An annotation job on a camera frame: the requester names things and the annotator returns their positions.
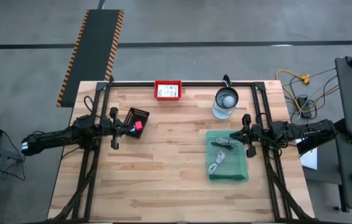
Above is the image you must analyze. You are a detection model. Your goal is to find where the white paper sheet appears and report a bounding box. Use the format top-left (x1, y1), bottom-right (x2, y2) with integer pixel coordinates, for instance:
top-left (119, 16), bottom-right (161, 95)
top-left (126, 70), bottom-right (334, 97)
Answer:
top-left (295, 138), bottom-right (318, 170)

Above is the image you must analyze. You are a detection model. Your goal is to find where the green cable tie bundle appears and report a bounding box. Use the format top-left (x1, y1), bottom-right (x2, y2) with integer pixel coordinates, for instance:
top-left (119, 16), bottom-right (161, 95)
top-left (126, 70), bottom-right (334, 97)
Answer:
top-left (208, 174), bottom-right (247, 183)

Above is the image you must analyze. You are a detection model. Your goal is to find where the black yellow-striped floor mat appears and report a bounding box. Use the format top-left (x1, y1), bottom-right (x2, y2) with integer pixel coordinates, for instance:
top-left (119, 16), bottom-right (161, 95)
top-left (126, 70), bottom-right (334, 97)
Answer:
top-left (56, 9), bottom-right (125, 108)

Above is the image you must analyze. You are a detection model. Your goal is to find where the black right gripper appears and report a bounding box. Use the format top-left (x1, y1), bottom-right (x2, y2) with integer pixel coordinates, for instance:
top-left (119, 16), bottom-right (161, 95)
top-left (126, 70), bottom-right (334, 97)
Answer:
top-left (229, 113), bottom-right (273, 158)

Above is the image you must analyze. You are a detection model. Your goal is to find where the red plastic bin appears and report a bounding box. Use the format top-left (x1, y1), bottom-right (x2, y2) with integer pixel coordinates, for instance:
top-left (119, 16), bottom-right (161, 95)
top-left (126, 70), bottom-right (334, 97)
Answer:
top-left (153, 79), bottom-right (183, 101)

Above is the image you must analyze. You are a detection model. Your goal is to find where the black slotted plastic basket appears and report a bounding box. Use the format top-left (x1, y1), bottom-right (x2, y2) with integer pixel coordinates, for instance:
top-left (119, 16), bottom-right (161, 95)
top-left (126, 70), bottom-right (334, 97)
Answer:
top-left (122, 106), bottom-right (151, 139)

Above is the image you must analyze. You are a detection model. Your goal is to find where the white ball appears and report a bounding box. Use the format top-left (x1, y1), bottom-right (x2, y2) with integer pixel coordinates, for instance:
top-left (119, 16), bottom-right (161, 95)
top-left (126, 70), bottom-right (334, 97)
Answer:
top-left (222, 95), bottom-right (237, 108)

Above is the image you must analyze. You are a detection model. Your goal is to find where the teal translucent plastic bin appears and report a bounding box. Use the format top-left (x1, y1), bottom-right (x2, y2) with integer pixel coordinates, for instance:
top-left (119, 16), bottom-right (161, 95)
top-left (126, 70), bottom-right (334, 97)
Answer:
top-left (206, 130), bottom-right (249, 184)

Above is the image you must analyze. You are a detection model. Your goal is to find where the black aluminium table frame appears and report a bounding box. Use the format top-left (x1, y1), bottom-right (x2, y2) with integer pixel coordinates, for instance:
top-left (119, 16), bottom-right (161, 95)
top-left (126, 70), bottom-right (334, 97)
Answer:
top-left (50, 80), bottom-right (316, 224)

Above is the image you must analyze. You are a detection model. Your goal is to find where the black power adapter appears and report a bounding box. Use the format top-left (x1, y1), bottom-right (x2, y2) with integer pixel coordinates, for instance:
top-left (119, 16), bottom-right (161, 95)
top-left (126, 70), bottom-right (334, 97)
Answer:
top-left (297, 96), bottom-right (313, 119)

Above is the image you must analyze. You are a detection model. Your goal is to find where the yellow extension cord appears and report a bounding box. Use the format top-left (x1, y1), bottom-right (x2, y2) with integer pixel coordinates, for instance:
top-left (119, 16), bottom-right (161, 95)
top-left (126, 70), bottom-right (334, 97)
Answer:
top-left (275, 69), bottom-right (340, 114)

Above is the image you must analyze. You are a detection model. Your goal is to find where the white printed leaflet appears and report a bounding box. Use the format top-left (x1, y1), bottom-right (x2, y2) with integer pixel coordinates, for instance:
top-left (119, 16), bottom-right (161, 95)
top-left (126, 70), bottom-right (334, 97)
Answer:
top-left (156, 83), bottom-right (180, 98)

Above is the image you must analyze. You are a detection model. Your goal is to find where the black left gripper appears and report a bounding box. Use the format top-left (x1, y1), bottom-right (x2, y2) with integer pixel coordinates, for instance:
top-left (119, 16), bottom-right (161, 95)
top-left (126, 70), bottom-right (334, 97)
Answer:
top-left (100, 107), bottom-right (140, 151)

